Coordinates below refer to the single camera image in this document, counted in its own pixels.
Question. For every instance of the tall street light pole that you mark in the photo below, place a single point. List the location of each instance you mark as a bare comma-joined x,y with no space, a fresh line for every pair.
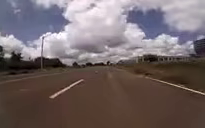
42,53

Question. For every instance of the long low white building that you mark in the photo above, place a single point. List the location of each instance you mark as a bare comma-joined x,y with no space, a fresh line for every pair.
160,59

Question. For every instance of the tall dark building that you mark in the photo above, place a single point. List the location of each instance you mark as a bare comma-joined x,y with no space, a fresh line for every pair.
201,47

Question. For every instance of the row of dark trees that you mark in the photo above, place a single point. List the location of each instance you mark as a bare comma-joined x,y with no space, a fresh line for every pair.
20,62

